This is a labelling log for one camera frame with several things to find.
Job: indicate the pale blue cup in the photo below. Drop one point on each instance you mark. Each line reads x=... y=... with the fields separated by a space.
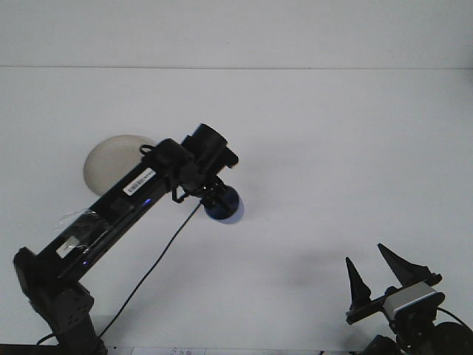
x=221 y=217

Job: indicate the pale round plate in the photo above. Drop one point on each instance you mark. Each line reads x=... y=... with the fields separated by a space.
x=107 y=159

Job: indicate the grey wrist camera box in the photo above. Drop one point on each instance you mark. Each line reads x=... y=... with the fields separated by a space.
x=410 y=299

